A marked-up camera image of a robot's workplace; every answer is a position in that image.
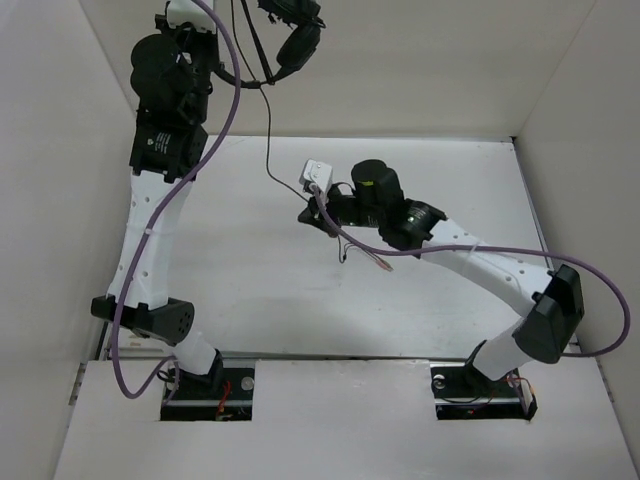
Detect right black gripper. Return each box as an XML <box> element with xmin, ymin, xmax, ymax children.
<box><xmin>299</xmin><ymin>181</ymin><xmax>385</xmax><ymax>237</ymax></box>

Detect thin black headphone cable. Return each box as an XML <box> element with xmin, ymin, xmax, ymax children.
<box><xmin>229</xmin><ymin>0</ymin><xmax>396</xmax><ymax>274</ymax></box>

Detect black headphones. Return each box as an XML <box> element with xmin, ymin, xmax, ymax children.
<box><xmin>240</xmin><ymin>0</ymin><xmax>326</xmax><ymax>90</ymax></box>

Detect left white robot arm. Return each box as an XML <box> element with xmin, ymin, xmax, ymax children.
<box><xmin>91</xmin><ymin>19</ymin><xmax>224</xmax><ymax>397</ymax></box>

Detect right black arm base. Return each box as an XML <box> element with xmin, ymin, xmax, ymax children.
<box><xmin>430</xmin><ymin>362</ymin><xmax>538</xmax><ymax>421</ymax></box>

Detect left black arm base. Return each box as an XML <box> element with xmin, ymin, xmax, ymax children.
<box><xmin>157</xmin><ymin>365</ymin><xmax>255</xmax><ymax>422</ymax></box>

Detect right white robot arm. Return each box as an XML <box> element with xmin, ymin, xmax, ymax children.
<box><xmin>298</xmin><ymin>159</ymin><xmax>584</xmax><ymax>394</ymax></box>

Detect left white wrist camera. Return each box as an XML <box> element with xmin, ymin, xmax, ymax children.
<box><xmin>165</xmin><ymin>0</ymin><xmax>216</xmax><ymax>33</ymax></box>

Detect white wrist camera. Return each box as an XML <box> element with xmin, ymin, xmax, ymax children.
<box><xmin>299</xmin><ymin>159</ymin><xmax>333</xmax><ymax>194</ymax></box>
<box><xmin>165</xmin><ymin>0</ymin><xmax>216</xmax><ymax>33</ymax></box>

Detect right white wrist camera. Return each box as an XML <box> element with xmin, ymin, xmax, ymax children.
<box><xmin>299</xmin><ymin>159</ymin><xmax>333</xmax><ymax>194</ymax></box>

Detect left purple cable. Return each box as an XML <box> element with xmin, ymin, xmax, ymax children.
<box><xmin>108</xmin><ymin>0</ymin><xmax>242</xmax><ymax>399</ymax></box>

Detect purple cable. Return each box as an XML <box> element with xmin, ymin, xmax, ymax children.
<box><xmin>309</xmin><ymin>184</ymin><xmax>632</xmax><ymax>356</ymax></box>
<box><xmin>108</xmin><ymin>0</ymin><xmax>242</xmax><ymax>399</ymax></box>

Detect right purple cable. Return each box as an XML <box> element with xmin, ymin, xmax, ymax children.
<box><xmin>309</xmin><ymin>184</ymin><xmax>632</xmax><ymax>356</ymax></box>

